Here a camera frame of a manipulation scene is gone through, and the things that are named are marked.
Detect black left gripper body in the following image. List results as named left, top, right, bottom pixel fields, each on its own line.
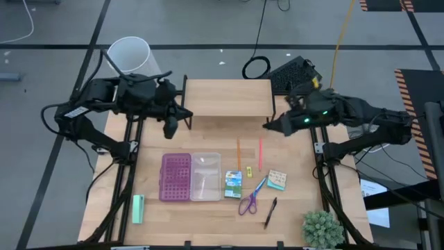
left=152, top=78, right=182, bottom=121

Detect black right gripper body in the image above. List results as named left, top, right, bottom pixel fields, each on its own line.
left=281, top=88, right=339, bottom=128

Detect teal sticky note pad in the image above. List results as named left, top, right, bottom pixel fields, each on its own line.
left=266, top=169, right=288, bottom=192

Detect purple-handled blue scissors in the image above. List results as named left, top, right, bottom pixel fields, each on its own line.
left=237, top=175, right=268, bottom=217

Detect purple-lidded clear pencil case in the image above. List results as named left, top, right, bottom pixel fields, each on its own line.
left=158, top=151, right=223, bottom=203

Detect green crayon box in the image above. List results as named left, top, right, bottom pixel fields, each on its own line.
left=223, top=169, right=243, bottom=199

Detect black pen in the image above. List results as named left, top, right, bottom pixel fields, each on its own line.
left=263, top=197, right=278, bottom=231

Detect wooden shelf riser black legs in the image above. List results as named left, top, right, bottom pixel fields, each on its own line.
left=180, top=74, right=278, bottom=131

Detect white shade table lamp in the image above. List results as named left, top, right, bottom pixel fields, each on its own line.
left=105, top=35, right=163, bottom=80

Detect white printed sheet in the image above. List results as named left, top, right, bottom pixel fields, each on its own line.
left=359, top=178, right=391, bottom=229

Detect mint green eraser block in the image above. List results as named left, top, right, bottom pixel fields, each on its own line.
left=131, top=194, right=146, bottom=225

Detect black orange hazard striped mat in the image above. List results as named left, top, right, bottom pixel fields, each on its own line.
left=394, top=68, right=444, bottom=181
left=359, top=0, right=444, bottom=13

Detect green artificial plant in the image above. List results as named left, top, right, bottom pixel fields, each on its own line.
left=300, top=210, right=346, bottom=250

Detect grey metal stand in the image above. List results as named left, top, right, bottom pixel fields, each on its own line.
left=423, top=101, right=444, bottom=250

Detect grey floor block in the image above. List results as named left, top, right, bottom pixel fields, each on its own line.
left=0, top=72, right=22, bottom=83

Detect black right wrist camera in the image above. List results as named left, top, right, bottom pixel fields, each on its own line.
left=282, top=121, right=296, bottom=137

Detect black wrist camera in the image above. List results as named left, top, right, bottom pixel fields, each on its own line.
left=162, top=116, right=180, bottom=140
left=282, top=121, right=296, bottom=137

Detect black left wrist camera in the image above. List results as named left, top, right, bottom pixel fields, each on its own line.
left=162, top=116, right=180, bottom=140

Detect black coiled cable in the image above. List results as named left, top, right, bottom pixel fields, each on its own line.
left=241, top=0, right=271, bottom=80

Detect yellow cable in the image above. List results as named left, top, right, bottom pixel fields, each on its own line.
left=329, top=0, right=357, bottom=90

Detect black metal table frame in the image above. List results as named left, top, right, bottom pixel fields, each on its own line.
left=78, top=89, right=375, bottom=250

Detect white cable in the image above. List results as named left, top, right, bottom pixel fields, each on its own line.
left=0, top=0, right=35, bottom=44

